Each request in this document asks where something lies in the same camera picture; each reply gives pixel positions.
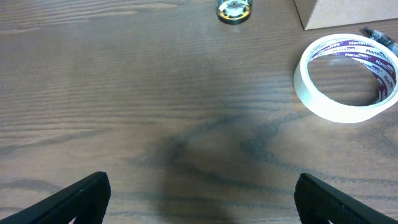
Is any open cardboard box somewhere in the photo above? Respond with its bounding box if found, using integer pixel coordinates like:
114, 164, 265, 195
294, 0, 397, 30

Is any yellow correction tape dispenser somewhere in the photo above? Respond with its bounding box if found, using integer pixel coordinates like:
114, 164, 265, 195
216, 0, 252, 25

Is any black gel pen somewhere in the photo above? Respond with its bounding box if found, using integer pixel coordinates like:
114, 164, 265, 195
363, 27, 398, 56

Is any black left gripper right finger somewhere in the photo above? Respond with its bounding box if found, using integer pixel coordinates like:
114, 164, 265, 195
294, 173, 397, 224

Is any white masking tape roll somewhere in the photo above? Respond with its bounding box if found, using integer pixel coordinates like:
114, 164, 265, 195
294, 34, 397, 123

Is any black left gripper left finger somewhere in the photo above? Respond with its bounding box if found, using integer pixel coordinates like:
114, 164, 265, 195
1, 172, 111, 224

